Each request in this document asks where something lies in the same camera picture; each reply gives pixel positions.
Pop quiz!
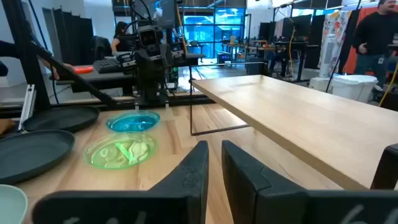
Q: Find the mint green round plate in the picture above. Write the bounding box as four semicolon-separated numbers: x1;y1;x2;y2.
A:
0;184;29;224

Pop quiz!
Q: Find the orange flat object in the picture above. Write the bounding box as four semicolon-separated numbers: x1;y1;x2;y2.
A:
73;65;95;75

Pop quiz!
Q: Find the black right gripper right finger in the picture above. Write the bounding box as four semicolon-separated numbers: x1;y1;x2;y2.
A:
221;139;398;224

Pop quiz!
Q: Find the black keyboard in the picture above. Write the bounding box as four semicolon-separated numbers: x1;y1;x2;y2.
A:
93;58;123;75

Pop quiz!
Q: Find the green transparent plastic plate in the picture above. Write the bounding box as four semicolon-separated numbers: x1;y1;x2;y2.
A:
83;131;159;170

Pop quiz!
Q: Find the wooden shelf with black legs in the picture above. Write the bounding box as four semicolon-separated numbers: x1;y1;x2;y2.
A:
189;61;398;191

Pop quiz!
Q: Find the black round plate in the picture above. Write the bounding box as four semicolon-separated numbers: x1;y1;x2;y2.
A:
22;105;101;133
0;129;76;185

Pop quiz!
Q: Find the red fabric panel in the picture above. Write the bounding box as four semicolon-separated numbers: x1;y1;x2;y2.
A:
343;6;379;76

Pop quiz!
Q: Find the white plastic bin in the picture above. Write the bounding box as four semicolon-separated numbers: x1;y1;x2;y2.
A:
330;74;379;104

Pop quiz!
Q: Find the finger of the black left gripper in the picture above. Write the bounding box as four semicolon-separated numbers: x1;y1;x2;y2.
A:
152;60;164;94
143;60;154;94

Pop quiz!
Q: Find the white box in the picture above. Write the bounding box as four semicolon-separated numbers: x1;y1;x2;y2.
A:
308;77;334;93

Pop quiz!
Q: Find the dark grey desk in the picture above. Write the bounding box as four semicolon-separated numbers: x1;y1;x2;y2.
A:
49;52;206;96

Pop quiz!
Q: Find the silver metal bracket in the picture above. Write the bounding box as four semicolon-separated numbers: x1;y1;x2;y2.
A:
17;84;37;131

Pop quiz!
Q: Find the person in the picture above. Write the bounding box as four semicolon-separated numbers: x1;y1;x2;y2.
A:
352;0;398;90
110;21;133;54
0;40;76;81

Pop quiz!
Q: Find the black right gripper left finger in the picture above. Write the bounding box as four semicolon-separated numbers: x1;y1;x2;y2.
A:
32;140;210;224

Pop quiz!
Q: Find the blue transparent plastic plate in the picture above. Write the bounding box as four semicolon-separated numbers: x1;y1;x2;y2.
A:
105;110;161;133

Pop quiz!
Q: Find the dark monitor screen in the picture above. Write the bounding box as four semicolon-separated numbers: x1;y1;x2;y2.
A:
133;0;178;29

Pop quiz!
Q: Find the colourful patterned cloth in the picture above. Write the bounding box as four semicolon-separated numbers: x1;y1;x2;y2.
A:
317;10;353;78

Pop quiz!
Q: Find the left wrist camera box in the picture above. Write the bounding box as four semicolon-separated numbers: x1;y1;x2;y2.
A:
137;24;163;57

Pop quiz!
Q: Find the black aluminium table frame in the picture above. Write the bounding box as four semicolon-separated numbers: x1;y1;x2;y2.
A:
0;0;216;119

